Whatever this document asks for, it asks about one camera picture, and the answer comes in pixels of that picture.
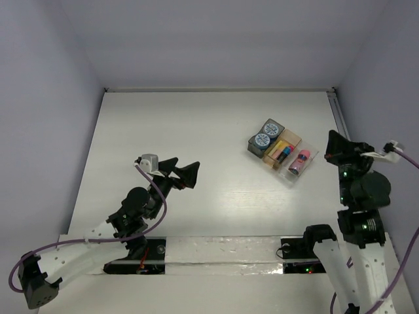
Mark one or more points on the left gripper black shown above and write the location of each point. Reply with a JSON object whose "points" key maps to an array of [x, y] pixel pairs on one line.
{"points": [[169, 176]]}

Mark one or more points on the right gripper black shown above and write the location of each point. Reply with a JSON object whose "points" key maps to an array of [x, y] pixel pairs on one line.
{"points": [[338, 148]]}

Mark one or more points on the pink capped crayon tube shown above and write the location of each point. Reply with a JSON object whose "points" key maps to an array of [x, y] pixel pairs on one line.
{"points": [[297, 166]]}

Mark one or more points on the blue black highlighter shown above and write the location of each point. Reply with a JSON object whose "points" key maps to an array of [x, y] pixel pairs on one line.
{"points": [[291, 148]]}

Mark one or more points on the yellow highlighter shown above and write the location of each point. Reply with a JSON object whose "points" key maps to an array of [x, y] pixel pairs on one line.
{"points": [[275, 148]]}

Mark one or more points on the blue tape roll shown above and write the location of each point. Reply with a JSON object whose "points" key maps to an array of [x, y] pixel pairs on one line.
{"points": [[272, 130], [261, 141]]}

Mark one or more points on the pink black highlighter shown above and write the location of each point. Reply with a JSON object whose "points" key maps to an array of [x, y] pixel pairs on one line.
{"points": [[281, 155]]}

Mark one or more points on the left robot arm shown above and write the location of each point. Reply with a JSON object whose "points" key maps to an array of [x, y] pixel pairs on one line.
{"points": [[43, 272]]}

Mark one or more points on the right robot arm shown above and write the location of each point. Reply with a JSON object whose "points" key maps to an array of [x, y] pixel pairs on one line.
{"points": [[363, 287]]}

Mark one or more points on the clear container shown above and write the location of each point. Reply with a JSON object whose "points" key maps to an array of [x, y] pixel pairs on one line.
{"points": [[284, 175]]}

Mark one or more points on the orange container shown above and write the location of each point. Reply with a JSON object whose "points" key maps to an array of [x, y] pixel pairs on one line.
{"points": [[288, 138]]}

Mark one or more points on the grey container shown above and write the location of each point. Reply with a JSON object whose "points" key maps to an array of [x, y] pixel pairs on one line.
{"points": [[251, 147]]}

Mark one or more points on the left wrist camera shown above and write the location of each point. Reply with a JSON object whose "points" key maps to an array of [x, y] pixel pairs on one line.
{"points": [[148, 163]]}

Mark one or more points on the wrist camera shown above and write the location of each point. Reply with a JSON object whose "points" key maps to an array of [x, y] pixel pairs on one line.
{"points": [[389, 153], [148, 163]]}

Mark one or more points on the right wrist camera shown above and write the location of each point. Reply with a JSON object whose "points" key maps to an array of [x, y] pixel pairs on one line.
{"points": [[389, 153]]}

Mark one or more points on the aluminium rail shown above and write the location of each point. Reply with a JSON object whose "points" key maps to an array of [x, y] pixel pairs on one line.
{"points": [[351, 195]]}

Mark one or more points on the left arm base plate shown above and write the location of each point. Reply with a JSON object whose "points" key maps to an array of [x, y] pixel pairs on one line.
{"points": [[150, 261]]}

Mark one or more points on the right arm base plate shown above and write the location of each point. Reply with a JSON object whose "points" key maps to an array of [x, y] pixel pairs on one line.
{"points": [[297, 258]]}

